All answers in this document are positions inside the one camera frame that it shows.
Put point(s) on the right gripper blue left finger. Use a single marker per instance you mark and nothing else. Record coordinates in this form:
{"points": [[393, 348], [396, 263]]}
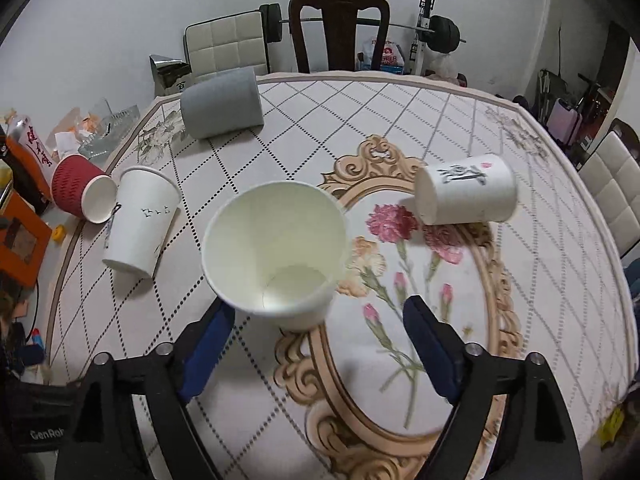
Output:
{"points": [[199, 347]]}

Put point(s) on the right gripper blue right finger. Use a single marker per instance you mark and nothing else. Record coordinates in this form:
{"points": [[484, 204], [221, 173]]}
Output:
{"points": [[438, 346]]}

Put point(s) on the white paper cup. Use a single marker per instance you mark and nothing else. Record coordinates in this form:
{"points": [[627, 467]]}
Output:
{"points": [[146, 204], [476, 189], [278, 251]]}

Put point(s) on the red ribbed paper cup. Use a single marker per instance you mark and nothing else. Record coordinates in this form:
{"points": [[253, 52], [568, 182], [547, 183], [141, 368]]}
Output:
{"points": [[83, 190]]}

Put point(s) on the grey cup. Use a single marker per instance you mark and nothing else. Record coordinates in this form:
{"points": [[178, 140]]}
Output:
{"points": [[227, 102]]}

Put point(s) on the floral patterned table mat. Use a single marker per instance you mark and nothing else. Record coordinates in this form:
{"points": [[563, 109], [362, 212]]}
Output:
{"points": [[350, 399]]}

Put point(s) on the yellow bottle cap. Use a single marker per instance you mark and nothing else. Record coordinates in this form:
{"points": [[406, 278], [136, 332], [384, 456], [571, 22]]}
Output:
{"points": [[59, 233]]}

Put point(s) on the orange gift box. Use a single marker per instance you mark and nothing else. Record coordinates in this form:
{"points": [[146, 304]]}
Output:
{"points": [[24, 241]]}

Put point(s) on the glass ashtray tray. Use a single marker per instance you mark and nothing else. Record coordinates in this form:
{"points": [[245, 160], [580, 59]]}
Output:
{"points": [[111, 131]]}

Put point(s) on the white padded chair right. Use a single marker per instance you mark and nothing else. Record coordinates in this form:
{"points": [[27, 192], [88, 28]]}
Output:
{"points": [[611, 176]]}

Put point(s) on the white padded chair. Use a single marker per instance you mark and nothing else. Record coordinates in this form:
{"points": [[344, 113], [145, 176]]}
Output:
{"points": [[226, 43], [611, 176]]}

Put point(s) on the pink suitcase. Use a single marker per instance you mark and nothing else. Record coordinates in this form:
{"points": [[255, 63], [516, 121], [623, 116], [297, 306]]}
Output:
{"points": [[563, 122]]}

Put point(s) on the black tea gift box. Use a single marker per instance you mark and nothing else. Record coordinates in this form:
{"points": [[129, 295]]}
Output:
{"points": [[170, 75]]}

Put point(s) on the dark wooden chair far right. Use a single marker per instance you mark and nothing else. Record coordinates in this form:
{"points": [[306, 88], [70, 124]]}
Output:
{"points": [[628, 136]]}

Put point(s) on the dark wooden chair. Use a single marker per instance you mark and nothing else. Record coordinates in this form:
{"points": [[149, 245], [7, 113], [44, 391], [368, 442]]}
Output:
{"points": [[628, 136], [340, 21]]}

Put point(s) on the red white plastic bag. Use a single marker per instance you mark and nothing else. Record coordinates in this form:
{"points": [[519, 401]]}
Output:
{"points": [[393, 60]]}

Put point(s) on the white padded chair back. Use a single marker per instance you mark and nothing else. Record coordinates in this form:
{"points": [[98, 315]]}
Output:
{"points": [[226, 43]]}

